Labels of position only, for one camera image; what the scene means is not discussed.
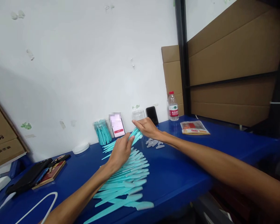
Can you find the black leather pouch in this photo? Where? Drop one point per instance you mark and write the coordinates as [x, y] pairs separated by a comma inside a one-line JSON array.
[[28, 177]]

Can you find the clear jar of teal sticks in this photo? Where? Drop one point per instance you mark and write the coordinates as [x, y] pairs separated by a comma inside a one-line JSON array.
[[103, 133]]

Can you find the person's left thumb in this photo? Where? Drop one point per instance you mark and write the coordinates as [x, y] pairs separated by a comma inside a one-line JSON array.
[[131, 141]]

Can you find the pile of teal plastic sticks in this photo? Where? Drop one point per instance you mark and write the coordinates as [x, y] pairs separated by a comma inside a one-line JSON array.
[[128, 177]]

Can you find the stack of brown cartons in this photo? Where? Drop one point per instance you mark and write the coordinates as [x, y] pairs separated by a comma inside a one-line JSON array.
[[2, 140]]

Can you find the black smartphone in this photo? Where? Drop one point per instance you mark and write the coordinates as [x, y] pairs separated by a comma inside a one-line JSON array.
[[152, 114]]

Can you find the black shelf with cardboard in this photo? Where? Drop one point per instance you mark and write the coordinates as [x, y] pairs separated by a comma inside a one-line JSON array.
[[235, 65]]

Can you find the bundle of teal sticks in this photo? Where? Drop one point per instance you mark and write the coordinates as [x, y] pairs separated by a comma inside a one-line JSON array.
[[135, 136]]

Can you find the white round lid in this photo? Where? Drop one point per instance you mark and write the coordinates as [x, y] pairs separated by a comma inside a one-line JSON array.
[[81, 148]]

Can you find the clear water bottle red cap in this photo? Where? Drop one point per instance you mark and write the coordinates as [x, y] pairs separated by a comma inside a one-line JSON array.
[[173, 107]]

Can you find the person's left fingers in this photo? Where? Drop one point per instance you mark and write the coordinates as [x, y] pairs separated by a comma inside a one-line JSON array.
[[121, 140]]

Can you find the person's left hand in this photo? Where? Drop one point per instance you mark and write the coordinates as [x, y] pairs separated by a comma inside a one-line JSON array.
[[119, 155]]

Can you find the person's right hand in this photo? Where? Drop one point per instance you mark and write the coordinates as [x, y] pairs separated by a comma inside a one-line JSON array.
[[149, 128]]

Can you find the person's right fingers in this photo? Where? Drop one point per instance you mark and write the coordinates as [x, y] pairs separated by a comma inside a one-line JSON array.
[[140, 124]]

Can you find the empty clear plastic jar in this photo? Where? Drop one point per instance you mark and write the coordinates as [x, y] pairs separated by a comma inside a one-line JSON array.
[[138, 115]]

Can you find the black key fob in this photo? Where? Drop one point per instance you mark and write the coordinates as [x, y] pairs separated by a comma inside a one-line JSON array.
[[61, 158]]

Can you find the flat brown cardboard sheets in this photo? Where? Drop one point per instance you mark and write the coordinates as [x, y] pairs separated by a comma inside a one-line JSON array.
[[172, 77]]

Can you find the orange snack packet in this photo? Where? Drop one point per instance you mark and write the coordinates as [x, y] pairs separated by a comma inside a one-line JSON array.
[[194, 128]]

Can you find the red and gold box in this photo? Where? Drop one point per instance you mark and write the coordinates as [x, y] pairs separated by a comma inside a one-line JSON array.
[[51, 173]]

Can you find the smartphone with lit screen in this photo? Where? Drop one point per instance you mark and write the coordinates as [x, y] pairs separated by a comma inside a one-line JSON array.
[[118, 130]]

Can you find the pile of clear plastic caps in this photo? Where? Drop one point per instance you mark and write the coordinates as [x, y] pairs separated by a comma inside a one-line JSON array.
[[155, 143]]

